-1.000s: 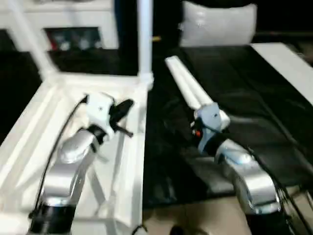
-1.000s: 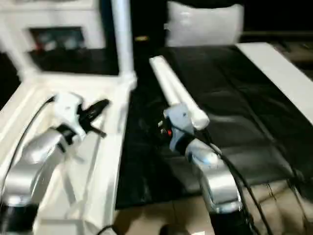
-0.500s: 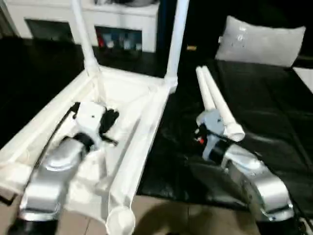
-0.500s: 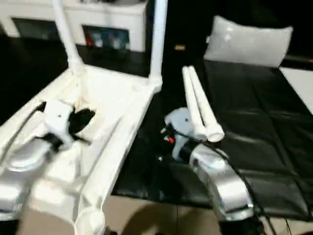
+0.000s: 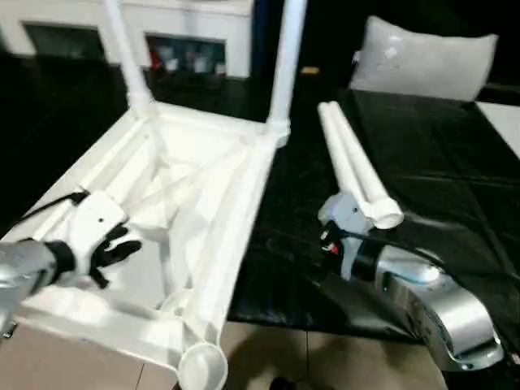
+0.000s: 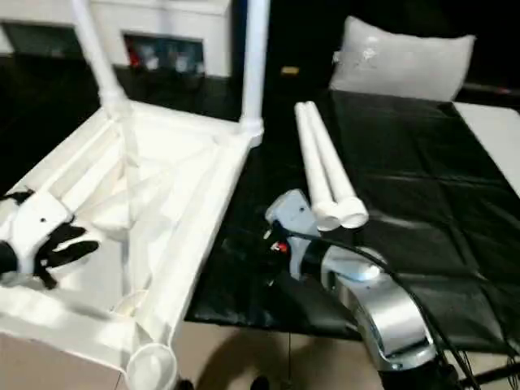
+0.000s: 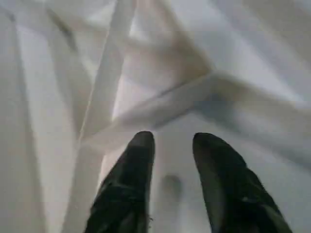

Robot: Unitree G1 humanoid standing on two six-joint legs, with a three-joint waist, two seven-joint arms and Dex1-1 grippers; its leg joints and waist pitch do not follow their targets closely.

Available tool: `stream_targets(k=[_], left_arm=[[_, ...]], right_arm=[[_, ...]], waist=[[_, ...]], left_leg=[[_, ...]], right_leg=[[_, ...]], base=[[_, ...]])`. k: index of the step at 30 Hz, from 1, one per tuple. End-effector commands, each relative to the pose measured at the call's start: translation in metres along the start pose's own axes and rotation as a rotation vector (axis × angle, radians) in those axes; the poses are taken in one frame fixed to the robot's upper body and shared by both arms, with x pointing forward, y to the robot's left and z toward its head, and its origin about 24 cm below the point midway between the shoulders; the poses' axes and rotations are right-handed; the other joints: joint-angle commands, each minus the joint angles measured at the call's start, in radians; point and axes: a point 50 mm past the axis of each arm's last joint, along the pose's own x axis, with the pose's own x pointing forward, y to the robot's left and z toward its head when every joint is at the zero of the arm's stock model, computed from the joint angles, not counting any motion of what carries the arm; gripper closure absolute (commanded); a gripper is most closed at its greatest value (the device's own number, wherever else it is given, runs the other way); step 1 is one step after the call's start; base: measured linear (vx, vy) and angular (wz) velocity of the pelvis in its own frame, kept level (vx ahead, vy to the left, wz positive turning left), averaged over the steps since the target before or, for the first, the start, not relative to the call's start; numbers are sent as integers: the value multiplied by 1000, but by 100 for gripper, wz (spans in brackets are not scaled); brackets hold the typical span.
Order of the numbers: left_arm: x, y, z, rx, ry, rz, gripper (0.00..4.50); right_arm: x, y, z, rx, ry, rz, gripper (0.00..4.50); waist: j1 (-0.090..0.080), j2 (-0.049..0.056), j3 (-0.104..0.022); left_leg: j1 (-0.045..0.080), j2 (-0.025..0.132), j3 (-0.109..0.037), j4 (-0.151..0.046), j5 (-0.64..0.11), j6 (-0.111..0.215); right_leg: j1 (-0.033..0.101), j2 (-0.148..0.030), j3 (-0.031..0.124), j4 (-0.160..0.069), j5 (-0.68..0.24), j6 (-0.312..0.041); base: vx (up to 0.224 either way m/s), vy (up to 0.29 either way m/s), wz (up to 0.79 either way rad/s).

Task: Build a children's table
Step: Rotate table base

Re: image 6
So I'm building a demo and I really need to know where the black bar red light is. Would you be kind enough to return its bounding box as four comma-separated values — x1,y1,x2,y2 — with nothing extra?
462,84,520,98

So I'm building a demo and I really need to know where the dark blue cabinet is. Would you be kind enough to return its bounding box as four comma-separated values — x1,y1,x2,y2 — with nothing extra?
225,0,346,123

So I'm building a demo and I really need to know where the white plastic table leg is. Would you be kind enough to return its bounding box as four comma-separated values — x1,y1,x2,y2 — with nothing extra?
304,102,369,230
240,0,272,141
71,0,128,117
294,102,341,232

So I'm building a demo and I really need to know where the white plastic table top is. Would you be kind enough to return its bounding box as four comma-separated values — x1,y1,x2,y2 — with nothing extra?
0,103,265,390

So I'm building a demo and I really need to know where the white board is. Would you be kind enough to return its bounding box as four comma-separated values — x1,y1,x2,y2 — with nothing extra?
453,101,520,163

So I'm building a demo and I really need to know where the black mat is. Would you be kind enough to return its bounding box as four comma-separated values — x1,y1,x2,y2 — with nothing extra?
0,52,520,357

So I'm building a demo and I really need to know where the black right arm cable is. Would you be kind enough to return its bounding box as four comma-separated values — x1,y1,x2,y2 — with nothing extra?
279,226,483,390

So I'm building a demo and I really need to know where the grey cushion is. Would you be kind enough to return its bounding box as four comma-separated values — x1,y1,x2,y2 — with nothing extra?
327,15,477,102

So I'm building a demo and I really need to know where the black stand leg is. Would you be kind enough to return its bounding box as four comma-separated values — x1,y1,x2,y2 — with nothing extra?
466,359,520,385

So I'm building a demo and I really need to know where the white cabinet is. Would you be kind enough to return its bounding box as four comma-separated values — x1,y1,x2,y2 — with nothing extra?
0,0,233,78

